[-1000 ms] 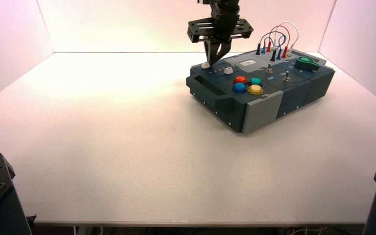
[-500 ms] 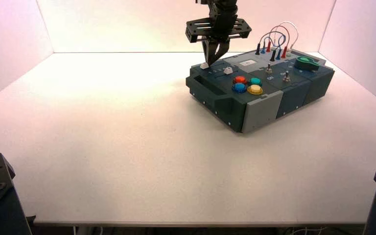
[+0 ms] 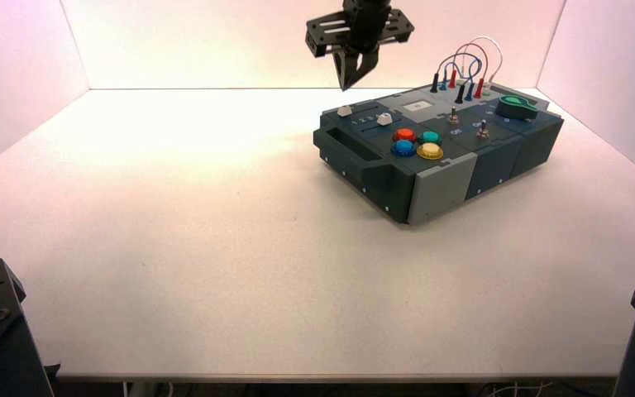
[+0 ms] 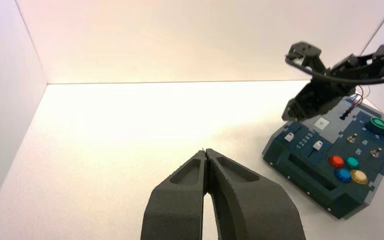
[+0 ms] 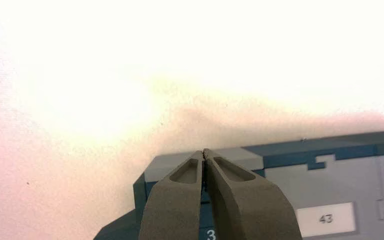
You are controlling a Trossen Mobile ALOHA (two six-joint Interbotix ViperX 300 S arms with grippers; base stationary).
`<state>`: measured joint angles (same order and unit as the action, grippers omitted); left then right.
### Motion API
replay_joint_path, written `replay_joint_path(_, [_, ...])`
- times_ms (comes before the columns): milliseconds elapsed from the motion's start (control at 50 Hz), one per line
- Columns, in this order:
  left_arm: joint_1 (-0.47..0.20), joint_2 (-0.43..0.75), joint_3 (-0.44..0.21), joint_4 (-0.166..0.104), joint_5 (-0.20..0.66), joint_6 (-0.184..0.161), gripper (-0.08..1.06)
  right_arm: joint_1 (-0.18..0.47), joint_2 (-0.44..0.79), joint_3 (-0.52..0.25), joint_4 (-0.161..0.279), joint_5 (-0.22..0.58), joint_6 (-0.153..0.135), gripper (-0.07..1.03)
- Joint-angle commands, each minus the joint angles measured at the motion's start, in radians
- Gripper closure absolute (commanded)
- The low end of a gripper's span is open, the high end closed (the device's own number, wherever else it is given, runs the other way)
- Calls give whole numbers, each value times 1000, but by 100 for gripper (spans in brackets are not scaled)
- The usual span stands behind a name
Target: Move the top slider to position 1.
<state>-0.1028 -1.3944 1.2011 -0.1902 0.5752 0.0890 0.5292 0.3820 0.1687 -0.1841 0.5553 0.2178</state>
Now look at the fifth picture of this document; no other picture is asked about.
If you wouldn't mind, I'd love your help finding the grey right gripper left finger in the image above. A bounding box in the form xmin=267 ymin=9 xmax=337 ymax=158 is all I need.
xmin=138 ymin=150 xmax=206 ymax=240

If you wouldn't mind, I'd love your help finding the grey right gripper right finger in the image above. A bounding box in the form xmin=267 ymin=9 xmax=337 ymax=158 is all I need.
xmin=203 ymin=148 xmax=303 ymax=240

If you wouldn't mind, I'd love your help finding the white number label sticker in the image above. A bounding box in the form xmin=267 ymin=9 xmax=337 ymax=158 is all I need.
xmin=295 ymin=201 xmax=358 ymax=238

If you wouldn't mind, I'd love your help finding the dark teal grey control box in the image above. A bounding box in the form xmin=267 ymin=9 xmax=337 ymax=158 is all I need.
xmin=93 ymin=129 xmax=384 ymax=240

